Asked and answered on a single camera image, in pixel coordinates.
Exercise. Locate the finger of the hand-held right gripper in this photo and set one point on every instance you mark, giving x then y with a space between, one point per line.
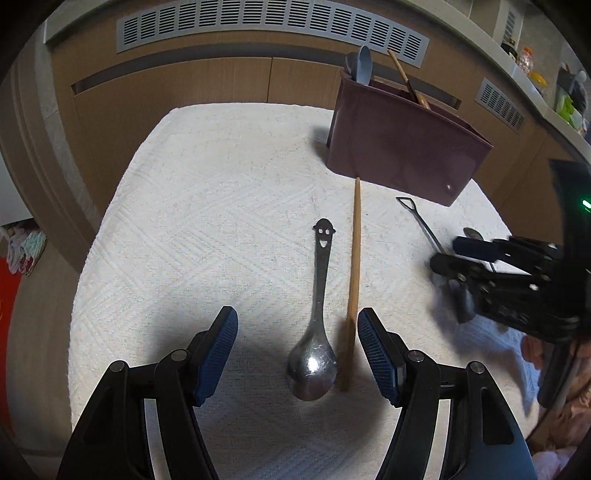
448 266
475 248

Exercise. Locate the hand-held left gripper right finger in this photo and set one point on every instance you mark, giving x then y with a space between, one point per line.
378 355

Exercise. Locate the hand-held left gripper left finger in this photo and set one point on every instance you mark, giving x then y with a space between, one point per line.
214 355

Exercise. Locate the small metal spoon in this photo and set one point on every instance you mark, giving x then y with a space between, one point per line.
473 234

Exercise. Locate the wooden chopstick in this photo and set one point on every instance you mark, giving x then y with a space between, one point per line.
354 258

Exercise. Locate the brown utensil holder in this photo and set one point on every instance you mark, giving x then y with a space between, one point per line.
401 143

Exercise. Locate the grey plastic spoon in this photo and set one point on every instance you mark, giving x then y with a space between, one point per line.
364 64

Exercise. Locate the short grey vent grille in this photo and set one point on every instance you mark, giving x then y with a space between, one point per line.
501 105

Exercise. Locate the white textured towel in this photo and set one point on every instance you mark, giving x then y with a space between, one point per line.
207 207

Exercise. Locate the person's pink clothing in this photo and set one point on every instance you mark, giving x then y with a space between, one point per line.
568 429

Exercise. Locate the green packet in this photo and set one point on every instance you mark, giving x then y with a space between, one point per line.
567 105

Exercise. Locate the orange-lidded jar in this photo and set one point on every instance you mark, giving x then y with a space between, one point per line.
539 80

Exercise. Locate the black storage rack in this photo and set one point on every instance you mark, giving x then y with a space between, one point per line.
575 81

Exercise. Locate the clear plastic bottle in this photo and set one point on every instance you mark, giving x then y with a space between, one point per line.
526 59

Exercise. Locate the dark sauce bottle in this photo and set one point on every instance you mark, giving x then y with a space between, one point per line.
509 46

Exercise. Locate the pile of slippers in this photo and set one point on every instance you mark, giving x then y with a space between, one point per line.
27 249

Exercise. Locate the red floor mat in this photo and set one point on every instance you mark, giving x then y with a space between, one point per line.
5 290

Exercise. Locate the white shelf cabinet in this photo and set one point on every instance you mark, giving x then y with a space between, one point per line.
11 194

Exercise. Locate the wooden cabinet front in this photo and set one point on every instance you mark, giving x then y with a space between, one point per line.
184 78

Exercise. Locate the long grey vent grille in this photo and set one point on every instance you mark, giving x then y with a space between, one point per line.
231 23

